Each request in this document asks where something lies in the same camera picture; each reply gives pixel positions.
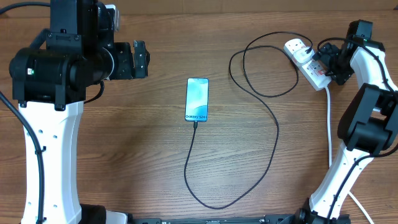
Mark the smartphone with teal screen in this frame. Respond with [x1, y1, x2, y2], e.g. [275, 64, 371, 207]
[185, 78, 209, 122]

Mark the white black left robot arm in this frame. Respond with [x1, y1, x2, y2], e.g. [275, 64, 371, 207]
[9, 1, 150, 223]

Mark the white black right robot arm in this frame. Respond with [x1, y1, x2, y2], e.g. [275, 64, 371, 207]
[283, 20, 397, 223]

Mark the white charger plug adapter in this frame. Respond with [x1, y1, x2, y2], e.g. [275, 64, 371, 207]
[293, 47, 315, 67]

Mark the white power extension strip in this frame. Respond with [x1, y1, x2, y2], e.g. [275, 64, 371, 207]
[284, 39, 331, 91]

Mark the white power strip cord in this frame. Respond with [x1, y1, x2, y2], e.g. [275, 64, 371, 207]
[324, 86, 375, 224]

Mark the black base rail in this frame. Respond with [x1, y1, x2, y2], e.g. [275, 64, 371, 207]
[74, 213, 352, 224]

